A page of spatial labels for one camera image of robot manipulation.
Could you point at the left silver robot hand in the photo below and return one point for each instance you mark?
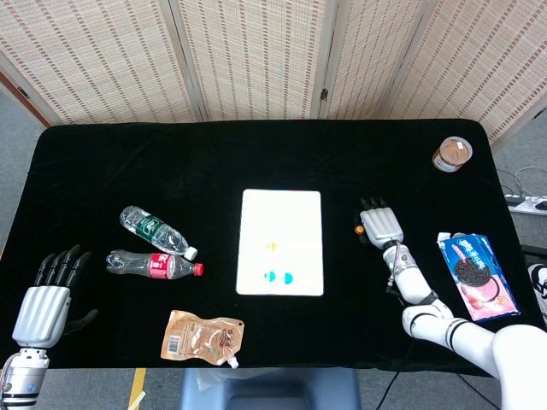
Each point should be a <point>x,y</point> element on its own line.
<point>42,314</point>

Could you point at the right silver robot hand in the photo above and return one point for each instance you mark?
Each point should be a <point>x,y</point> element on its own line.
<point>380,224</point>

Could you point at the blue token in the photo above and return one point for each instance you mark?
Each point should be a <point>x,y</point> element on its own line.
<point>269,277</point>
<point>288,278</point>

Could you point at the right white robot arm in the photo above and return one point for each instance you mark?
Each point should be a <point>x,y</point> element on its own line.
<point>412,282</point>

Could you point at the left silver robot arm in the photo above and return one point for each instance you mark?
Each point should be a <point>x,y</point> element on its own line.
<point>21,380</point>

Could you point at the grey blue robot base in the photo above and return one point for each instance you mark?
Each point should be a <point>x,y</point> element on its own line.
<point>273,388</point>

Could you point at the white rectangular board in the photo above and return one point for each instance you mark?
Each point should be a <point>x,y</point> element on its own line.
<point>278,213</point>

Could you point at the clear jar brown contents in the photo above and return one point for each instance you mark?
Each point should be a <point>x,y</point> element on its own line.
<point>451,154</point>

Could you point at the blue cookie box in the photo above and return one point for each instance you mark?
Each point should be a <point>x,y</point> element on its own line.
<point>474,273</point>

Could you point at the yellow floor tape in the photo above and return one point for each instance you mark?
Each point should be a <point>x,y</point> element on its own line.
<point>137,380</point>

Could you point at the clear bottle red label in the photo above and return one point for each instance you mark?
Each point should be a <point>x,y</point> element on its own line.
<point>158,265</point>

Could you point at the clear bottle green label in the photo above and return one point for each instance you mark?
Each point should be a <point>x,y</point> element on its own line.
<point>149,228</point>

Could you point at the metal screen hinge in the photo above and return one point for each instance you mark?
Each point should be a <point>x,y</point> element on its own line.
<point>22,91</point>
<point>324,95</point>

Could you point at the white power strip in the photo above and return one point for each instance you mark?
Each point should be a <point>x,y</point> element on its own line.
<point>527,206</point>

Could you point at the brown spout pouch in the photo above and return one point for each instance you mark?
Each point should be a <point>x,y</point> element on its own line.
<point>192,337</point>

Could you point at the woven folding screen panel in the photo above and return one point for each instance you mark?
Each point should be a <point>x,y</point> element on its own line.
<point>483,64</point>
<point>256,60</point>
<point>85,64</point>
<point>363,64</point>

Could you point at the black white shoe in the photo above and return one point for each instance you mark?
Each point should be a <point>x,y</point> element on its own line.
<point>539,282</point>

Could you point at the black velvet tablecloth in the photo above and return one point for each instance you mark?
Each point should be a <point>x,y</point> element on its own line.
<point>171,162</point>

